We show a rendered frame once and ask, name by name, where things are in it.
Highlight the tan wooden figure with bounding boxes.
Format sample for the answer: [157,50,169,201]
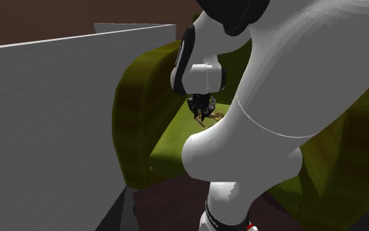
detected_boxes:
[194,110,226,128]

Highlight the green sofa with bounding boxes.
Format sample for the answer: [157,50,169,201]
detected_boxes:
[111,13,369,231]

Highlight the dark brown robot stand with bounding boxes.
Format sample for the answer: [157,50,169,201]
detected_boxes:
[132,174,307,231]

